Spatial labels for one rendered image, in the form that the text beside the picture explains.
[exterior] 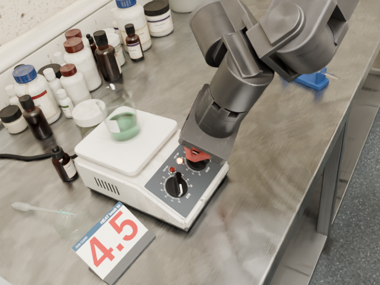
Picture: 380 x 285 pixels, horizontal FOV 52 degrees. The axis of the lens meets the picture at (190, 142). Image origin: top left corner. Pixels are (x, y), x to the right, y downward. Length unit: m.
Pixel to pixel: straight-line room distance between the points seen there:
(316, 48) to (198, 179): 0.26
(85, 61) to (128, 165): 0.37
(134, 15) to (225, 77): 0.56
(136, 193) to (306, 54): 0.30
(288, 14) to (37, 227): 0.47
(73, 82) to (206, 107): 0.42
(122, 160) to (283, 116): 0.31
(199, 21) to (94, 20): 0.61
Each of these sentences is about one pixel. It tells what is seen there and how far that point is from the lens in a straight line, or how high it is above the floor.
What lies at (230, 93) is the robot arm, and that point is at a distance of 0.42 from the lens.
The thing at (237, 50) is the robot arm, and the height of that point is 1.00.
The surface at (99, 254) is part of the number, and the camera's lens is 0.55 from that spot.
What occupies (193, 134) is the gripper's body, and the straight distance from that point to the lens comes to 0.47.
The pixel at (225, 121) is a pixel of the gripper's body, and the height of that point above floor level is 0.92.
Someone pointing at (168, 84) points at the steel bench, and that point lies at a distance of 0.84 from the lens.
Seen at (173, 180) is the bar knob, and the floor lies 0.81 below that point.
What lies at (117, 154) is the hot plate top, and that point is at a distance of 0.57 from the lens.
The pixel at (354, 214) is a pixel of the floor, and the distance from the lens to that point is 1.54.
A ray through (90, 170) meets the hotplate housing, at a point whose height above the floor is 0.81.
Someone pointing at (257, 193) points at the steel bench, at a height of 0.75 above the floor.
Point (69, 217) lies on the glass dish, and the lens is 0.63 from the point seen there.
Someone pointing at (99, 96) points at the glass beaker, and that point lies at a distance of 0.57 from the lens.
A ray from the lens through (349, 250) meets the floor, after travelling 1.45.
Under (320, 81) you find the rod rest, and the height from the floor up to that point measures 0.76.
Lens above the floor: 1.21
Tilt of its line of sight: 42 degrees down
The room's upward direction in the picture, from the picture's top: 11 degrees counter-clockwise
